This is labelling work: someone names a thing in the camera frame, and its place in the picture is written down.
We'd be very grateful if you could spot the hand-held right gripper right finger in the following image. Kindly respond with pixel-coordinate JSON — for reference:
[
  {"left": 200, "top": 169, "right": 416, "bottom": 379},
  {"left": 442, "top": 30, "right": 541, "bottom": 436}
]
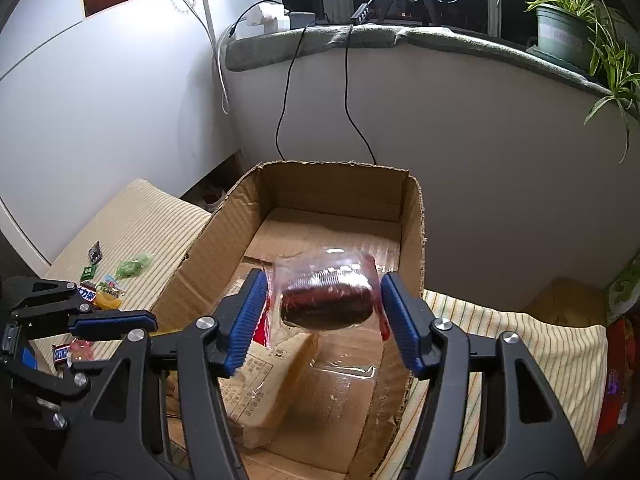
[{"left": 380, "top": 271, "right": 588, "bottom": 480}]

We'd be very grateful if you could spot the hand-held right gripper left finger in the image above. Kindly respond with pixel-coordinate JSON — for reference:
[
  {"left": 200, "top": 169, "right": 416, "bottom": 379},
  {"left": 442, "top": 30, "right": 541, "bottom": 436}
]
[{"left": 62, "top": 269, "right": 269, "bottom": 480}]

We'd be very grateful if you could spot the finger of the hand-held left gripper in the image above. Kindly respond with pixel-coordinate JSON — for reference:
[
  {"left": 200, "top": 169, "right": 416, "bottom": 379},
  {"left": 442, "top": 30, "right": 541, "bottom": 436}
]
[
  {"left": 7, "top": 359, "right": 91, "bottom": 429},
  {"left": 10, "top": 277, "right": 157, "bottom": 336}
]

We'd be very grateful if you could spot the clear packet with dark cake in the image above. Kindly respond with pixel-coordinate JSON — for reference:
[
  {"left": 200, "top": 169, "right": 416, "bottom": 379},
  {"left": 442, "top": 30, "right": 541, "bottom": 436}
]
[{"left": 255, "top": 247, "right": 393, "bottom": 346}]

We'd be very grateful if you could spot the brown cardboard box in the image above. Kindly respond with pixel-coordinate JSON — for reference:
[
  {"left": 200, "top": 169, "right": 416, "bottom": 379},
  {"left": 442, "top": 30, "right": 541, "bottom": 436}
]
[{"left": 150, "top": 160, "right": 431, "bottom": 480}]

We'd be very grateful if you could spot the wrapped sliced bread packet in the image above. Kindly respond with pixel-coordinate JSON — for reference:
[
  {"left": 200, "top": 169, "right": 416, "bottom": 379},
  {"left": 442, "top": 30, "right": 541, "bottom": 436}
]
[{"left": 220, "top": 330, "right": 321, "bottom": 448}]

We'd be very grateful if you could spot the cream ribbed cushion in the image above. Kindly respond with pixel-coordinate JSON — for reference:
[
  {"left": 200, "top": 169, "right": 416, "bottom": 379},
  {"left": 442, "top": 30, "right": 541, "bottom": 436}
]
[{"left": 37, "top": 177, "right": 213, "bottom": 376}]

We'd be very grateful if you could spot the red and white bag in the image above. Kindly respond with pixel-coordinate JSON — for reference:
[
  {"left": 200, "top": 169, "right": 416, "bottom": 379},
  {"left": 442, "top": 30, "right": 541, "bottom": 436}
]
[{"left": 199, "top": 184, "right": 227, "bottom": 212}]

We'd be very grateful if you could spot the yellow striped bed sheet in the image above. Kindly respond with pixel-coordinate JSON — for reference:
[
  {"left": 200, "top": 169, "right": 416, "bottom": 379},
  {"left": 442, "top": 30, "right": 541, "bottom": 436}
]
[{"left": 372, "top": 287, "right": 608, "bottom": 478}]

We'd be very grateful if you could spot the red package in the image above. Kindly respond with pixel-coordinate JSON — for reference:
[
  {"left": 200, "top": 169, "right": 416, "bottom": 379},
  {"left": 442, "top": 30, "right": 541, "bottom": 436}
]
[{"left": 596, "top": 316, "right": 637, "bottom": 437}]

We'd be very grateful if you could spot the green and white package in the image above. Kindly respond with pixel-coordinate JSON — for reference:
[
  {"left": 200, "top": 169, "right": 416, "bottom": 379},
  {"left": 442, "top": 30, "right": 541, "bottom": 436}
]
[{"left": 604, "top": 259, "right": 640, "bottom": 322}]

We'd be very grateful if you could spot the grey windowsill mat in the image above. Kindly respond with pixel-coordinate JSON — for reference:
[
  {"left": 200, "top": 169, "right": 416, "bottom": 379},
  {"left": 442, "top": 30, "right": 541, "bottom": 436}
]
[{"left": 225, "top": 23, "right": 617, "bottom": 100}]

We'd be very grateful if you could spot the white power adapter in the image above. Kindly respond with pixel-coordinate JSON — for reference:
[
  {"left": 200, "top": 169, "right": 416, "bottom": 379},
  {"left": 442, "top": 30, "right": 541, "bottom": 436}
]
[{"left": 245, "top": 2, "right": 291, "bottom": 34}]

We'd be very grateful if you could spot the potted spider plant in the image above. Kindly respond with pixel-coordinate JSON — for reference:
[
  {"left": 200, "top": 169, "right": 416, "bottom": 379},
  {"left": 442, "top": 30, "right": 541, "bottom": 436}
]
[{"left": 497, "top": 0, "right": 640, "bottom": 163}]

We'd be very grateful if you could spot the black cable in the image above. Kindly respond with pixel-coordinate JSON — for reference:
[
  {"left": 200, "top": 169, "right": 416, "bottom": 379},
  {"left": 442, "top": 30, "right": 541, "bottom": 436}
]
[
  {"left": 276, "top": 25, "right": 312, "bottom": 162},
  {"left": 344, "top": 21, "right": 379, "bottom": 167}
]

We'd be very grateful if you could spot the white charger cable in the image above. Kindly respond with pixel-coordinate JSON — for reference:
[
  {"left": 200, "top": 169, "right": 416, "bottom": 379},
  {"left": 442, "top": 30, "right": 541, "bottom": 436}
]
[{"left": 214, "top": 21, "right": 251, "bottom": 115}]

